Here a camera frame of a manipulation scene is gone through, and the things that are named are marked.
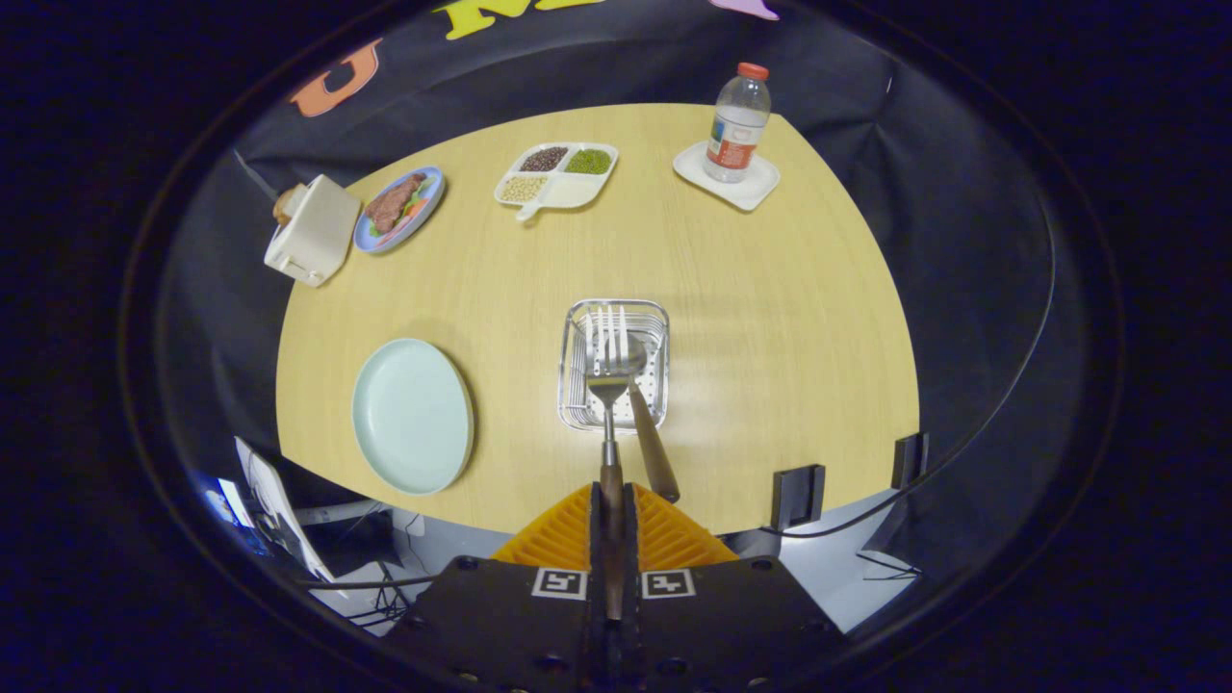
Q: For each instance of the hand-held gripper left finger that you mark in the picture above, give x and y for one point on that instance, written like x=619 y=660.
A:
x=599 y=558

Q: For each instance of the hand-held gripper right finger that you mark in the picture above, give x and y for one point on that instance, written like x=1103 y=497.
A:
x=630 y=558

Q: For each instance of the black table clamp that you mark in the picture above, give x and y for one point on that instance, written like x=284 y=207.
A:
x=797 y=496
x=911 y=460

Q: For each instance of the light green plate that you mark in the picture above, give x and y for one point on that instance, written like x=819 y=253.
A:
x=409 y=419

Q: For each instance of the white paper sheets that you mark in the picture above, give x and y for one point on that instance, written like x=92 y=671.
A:
x=279 y=500

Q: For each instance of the white divided dish with beans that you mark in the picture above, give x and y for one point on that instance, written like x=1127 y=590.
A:
x=577 y=191

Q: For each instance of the blue plate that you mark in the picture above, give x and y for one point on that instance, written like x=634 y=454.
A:
x=425 y=218

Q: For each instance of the white square coaster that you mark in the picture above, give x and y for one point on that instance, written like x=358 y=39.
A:
x=756 y=191

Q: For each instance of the cooked steak with vegetables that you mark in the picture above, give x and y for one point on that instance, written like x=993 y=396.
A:
x=393 y=204

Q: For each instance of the white toaster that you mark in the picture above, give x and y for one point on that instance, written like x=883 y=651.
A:
x=313 y=236

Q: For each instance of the clear plastic bottle red cap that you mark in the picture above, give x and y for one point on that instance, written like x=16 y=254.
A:
x=736 y=125

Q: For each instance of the toasted bread slice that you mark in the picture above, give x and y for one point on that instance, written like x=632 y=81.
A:
x=286 y=205

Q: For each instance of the black backdrop cloth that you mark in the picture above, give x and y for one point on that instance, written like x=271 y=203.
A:
x=914 y=144

